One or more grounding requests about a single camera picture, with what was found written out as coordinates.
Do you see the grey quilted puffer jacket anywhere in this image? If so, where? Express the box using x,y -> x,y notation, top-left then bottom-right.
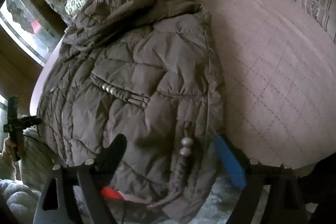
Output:
37,0 -> 226,223

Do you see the window with frame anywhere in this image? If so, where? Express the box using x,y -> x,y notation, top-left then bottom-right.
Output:
1,0 -> 62,66

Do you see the pink quilted bed mattress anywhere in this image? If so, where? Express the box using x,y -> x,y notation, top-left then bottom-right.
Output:
29,0 -> 336,169

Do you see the person's left hand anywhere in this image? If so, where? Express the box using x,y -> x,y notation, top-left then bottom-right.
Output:
2,138 -> 17,166

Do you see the fluffy grey blanket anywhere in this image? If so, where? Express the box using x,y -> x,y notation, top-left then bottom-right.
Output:
1,179 -> 41,223

